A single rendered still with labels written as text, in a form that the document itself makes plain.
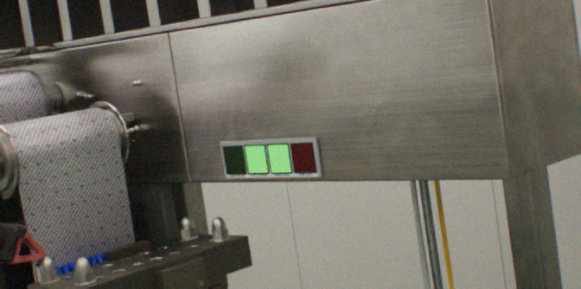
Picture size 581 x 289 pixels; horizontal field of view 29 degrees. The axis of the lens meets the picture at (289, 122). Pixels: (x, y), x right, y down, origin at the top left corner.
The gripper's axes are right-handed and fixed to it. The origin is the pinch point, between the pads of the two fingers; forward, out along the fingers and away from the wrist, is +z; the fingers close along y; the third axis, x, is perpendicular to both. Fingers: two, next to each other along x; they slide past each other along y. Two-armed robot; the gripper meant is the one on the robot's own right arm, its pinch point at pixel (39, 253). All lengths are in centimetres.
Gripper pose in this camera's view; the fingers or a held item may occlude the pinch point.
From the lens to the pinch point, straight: 213.8
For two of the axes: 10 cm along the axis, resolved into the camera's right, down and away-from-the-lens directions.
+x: 2.1, -9.4, 2.7
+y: 7.1, -0.4, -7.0
